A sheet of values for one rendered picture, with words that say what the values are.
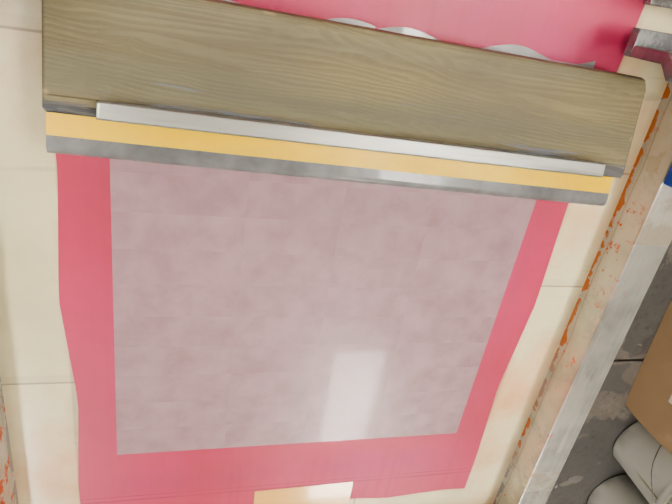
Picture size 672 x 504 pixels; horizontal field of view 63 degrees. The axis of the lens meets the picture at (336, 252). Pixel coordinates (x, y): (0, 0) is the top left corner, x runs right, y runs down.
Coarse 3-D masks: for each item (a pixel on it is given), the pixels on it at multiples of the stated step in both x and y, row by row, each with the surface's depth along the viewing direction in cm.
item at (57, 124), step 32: (64, 128) 32; (96, 128) 33; (128, 128) 33; (160, 128) 34; (320, 160) 37; (352, 160) 38; (384, 160) 38; (416, 160) 39; (448, 160) 39; (608, 192) 44
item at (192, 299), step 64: (256, 0) 35; (320, 0) 36; (64, 192) 38; (128, 192) 39; (192, 192) 40; (256, 192) 41; (320, 192) 42; (64, 256) 40; (128, 256) 41; (192, 256) 42; (256, 256) 43; (320, 256) 45; (64, 320) 42; (128, 320) 43; (192, 320) 45; (256, 320) 46; (320, 320) 48; (128, 384) 46; (192, 384) 48; (256, 384) 49; (128, 448) 50; (192, 448) 51; (256, 448) 53
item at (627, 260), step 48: (624, 192) 49; (624, 240) 48; (624, 288) 50; (576, 336) 54; (624, 336) 53; (0, 384) 43; (576, 384) 54; (0, 432) 44; (528, 432) 61; (576, 432) 58; (0, 480) 44; (528, 480) 60
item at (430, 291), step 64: (384, 0) 37; (448, 0) 38; (512, 0) 39; (576, 0) 40; (640, 0) 41; (384, 192) 43; (448, 192) 45; (384, 256) 46; (448, 256) 48; (512, 256) 49; (384, 320) 49; (448, 320) 51; (512, 320) 53; (320, 384) 51; (384, 384) 53; (448, 384) 55; (320, 448) 55; (384, 448) 58; (448, 448) 60
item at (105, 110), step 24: (120, 120) 31; (144, 120) 31; (168, 120) 32; (192, 120) 32; (216, 120) 32; (240, 120) 33; (336, 144) 35; (360, 144) 35; (384, 144) 35; (408, 144) 36; (432, 144) 36; (456, 144) 38; (528, 168) 39; (552, 168) 39; (576, 168) 40; (600, 168) 40
